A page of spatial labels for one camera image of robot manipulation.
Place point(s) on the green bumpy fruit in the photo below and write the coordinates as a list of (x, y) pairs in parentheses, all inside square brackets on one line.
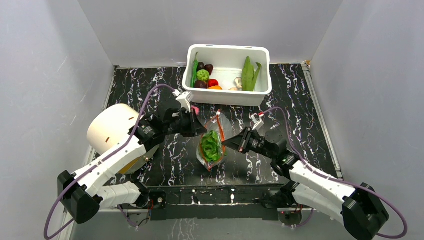
[(203, 75)]

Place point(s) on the green napa cabbage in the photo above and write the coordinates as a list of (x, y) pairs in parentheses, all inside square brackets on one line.
[(210, 147)]

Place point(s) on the red tomato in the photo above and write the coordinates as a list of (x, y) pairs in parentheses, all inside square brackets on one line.
[(212, 83)]

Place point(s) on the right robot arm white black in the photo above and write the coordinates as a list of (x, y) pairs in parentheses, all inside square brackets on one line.
[(360, 212)]

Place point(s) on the white plastic bin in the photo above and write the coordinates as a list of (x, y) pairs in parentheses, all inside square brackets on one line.
[(228, 62)]

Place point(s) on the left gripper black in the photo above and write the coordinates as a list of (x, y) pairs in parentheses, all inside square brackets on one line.
[(196, 128)]

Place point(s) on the dark red fruit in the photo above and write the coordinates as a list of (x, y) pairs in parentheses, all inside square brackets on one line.
[(209, 68)]

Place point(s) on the white cylindrical drum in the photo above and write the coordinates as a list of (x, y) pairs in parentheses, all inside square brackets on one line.
[(109, 135)]

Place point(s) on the green leafy vegetable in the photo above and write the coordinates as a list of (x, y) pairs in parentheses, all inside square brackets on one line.
[(249, 75)]

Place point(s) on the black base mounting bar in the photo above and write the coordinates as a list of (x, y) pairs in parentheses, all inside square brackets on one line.
[(249, 201)]

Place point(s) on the clear zip top bag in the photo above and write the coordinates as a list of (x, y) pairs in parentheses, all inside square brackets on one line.
[(224, 127)]

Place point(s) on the long green chili pepper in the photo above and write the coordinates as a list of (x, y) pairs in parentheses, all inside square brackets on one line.
[(194, 71)]

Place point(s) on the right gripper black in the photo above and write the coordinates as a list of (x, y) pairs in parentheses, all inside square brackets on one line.
[(245, 141)]

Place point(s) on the beige mushroom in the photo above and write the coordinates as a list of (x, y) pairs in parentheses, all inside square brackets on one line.
[(238, 84)]

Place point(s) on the pink small cube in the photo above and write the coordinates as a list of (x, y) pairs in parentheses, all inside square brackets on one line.
[(195, 110)]

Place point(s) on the orange fruit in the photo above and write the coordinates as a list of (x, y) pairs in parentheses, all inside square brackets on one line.
[(216, 87)]

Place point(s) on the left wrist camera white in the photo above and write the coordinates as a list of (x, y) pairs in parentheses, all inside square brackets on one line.
[(184, 98)]

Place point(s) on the dark purple fruit front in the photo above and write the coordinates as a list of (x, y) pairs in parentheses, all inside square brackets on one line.
[(200, 84)]

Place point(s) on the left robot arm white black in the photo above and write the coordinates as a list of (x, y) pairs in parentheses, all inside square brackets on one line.
[(85, 192)]

